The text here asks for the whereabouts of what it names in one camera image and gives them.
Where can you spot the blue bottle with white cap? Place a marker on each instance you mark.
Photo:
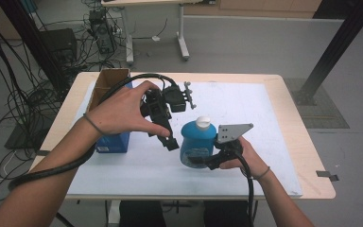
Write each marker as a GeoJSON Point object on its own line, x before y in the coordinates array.
{"type": "Point", "coordinates": [198, 142]}

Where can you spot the black computer tower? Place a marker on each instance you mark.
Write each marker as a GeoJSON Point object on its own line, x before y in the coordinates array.
{"type": "Point", "coordinates": [102, 31]}

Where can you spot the white desk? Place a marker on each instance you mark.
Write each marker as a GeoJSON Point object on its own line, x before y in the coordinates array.
{"type": "Point", "coordinates": [129, 38]}

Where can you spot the person's right hand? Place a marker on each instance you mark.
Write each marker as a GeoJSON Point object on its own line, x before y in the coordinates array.
{"type": "Point", "coordinates": [252, 162]}

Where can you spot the grey left wrist band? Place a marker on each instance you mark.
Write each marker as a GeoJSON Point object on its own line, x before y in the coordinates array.
{"type": "Point", "coordinates": [93, 125]}

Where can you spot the grey tape strip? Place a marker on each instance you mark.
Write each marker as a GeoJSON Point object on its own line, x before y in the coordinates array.
{"type": "Point", "coordinates": [326, 175]}

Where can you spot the person's left leg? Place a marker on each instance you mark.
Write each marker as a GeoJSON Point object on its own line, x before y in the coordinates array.
{"type": "Point", "coordinates": [141, 214]}

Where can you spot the black floor plate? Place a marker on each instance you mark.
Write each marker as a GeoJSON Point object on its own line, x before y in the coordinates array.
{"type": "Point", "coordinates": [19, 138]}

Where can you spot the person's leg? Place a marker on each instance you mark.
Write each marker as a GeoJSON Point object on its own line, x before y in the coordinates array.
{"type": "Point", "coordinates": [141, 214]}
{"type": "Point", "coordinates": [223, 214]}

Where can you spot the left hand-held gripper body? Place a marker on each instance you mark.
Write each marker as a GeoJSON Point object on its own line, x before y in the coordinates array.
{"type": "Point", "coordinates": [157, 105]}

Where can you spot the white table mat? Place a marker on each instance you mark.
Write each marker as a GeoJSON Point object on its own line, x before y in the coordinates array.
{"type": "Point", "coordinates": [264, 110]}

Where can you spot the person's left hand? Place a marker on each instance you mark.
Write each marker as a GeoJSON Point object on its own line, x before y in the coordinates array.
{"type": "Point", "coordinates": [123, 113]}

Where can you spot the black metal post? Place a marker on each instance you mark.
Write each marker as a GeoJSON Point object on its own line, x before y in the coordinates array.
{"type": "Point", "coordinates": [28, 31]}
{"type": "Point", "coordinates": [337, 44]}

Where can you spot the blue cardboard box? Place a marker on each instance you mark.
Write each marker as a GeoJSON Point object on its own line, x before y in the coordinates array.
{"type": "Point", "coordinates": [113, 143]}

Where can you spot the white table leg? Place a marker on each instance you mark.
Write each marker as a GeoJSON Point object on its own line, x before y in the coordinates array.
{"type": "Point", "coordinates": [113, 214]}

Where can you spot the grey right wrist band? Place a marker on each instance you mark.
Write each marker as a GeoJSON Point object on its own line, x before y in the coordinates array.
{"type": "Point", "coordinates": [264, 172]}

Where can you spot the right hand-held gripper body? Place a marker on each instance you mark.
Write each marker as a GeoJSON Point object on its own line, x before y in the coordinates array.
{"type": "Point", "coordinates": [231, 132]}

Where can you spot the grey wrist band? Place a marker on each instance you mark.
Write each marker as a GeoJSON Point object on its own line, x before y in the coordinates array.
{"type": "Point", "coordinates": [264, 172]}
{"type": "Point", "coordinates": [93, 125]}

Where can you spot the person's right leg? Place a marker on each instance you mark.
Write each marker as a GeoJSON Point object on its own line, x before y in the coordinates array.
{"type": "Point", "coordinates": [223, 214]}

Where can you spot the black equipment case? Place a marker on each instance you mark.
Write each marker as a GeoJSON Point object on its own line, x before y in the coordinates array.
{"type": "Point", "coordinates": [58, 44]}

